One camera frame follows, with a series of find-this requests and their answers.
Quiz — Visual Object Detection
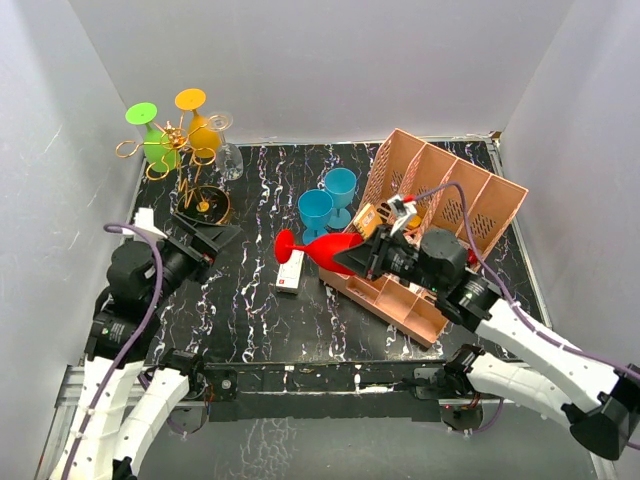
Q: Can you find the orange wine glass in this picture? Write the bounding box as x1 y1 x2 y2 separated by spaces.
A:
175 88 221 163

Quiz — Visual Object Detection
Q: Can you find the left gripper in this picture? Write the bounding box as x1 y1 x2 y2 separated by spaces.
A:
144 212 240 308

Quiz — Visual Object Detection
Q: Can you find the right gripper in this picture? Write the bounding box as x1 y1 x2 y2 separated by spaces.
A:
332 223 444 294

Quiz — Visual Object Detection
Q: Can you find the clear wine glass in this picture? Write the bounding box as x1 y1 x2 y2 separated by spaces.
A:
207 111 244 181

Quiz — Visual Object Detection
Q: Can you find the gold wire glass rack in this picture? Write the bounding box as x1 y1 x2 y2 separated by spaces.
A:
115 122 231 226

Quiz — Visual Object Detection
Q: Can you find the black front base bar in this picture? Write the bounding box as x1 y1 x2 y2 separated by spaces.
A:
159 349 506 426

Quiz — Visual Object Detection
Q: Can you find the green wine glass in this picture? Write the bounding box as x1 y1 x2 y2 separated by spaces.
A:
125 102 178 178

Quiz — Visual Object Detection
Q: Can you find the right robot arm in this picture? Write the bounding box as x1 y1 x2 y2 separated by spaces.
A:
332 225 639 460

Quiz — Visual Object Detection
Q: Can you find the white small box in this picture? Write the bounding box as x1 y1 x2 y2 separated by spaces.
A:
275 250 304 294

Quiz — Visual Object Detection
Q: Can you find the yellow spiral notebook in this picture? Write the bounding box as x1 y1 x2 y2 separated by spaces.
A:
353 203 383 240

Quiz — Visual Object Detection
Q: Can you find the red wine glass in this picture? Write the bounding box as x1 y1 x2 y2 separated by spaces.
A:
274 229 363 275

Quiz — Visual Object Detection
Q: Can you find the pink desk organizer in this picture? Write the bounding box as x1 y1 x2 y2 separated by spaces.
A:
319 129 528 347

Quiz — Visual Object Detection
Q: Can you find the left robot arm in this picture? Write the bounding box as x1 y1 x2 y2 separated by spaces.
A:
49 209 242 479

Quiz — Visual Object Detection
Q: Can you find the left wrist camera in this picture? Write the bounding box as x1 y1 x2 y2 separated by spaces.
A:
133 207 167 241

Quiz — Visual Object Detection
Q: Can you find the blue wine glass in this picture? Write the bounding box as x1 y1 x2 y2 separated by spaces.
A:
324 168 357 230
298 189 334 245

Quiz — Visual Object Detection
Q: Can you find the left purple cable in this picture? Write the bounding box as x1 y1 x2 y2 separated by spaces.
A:
59 223 165 480

